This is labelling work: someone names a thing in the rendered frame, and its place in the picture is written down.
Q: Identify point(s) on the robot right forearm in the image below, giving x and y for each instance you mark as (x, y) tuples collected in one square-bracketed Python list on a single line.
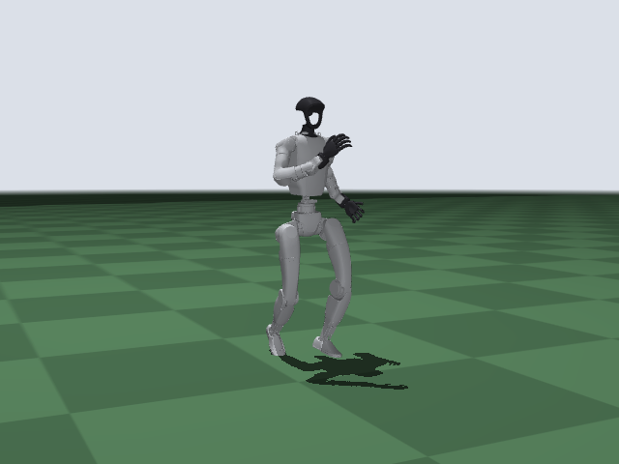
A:
[(310, 168)]

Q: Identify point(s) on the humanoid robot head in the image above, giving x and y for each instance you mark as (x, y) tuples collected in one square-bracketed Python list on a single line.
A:
[(309, 105)]

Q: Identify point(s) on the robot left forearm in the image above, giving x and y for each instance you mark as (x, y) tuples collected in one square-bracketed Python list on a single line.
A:
[(333, 189)]

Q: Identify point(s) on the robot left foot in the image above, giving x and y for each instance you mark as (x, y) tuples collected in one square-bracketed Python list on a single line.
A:
[(326, 347)]

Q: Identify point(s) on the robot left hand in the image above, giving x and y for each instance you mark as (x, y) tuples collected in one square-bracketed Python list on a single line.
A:
[(351, 208)]

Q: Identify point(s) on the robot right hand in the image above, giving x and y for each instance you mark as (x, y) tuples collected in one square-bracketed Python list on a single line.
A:
[(331, 148)]

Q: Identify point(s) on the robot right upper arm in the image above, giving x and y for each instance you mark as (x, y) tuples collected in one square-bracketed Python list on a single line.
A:
[(284, 149)]

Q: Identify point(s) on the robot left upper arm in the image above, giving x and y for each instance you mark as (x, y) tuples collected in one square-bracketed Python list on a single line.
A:
[(330, 174)]

